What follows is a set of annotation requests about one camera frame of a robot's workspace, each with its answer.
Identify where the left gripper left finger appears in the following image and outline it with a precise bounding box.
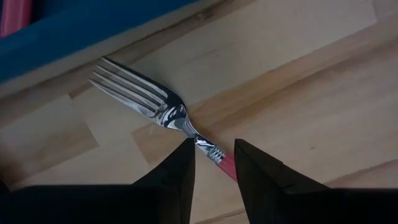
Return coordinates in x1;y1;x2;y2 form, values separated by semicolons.
0;138;196;224

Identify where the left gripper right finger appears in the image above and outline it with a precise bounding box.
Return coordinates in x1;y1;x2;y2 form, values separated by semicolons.
233;138;398;224

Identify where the red-handled silver fork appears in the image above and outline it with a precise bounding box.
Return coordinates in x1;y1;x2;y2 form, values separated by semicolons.
0;0;34;38
88;56;239;182

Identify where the blue plastic bin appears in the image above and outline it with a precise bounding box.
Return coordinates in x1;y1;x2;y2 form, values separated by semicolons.
0;0;200;83

